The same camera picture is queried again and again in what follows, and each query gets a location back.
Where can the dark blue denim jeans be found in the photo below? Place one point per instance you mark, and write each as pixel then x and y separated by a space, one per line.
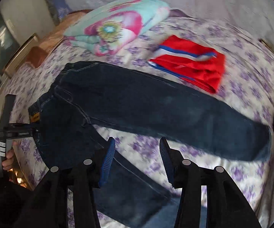
pixel 89 94

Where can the floral folded quilt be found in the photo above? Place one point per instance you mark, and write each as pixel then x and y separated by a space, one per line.
pixel 107 29

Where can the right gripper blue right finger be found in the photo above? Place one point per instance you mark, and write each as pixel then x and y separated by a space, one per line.
pixel 226 204

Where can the red folded shorts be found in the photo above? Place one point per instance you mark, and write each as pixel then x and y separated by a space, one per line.
pixel 196 64

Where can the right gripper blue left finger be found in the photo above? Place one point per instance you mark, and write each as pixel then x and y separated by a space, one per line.
pixel 47 206

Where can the left hand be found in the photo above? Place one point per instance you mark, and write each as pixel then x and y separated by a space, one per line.
pixel 7 164

